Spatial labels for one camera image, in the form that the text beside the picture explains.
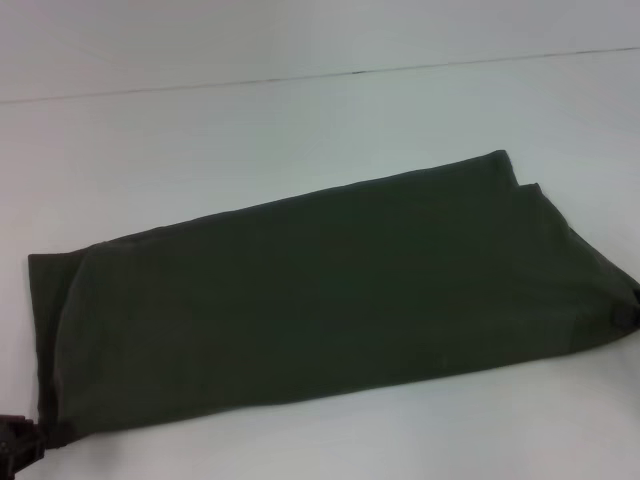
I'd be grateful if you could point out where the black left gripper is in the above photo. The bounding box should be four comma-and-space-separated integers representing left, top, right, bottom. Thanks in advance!
0, 413, 75, 474

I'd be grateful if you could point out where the dark green FREE t-shirt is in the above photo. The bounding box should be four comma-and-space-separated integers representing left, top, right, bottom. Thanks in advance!
27, 148, 640, 447

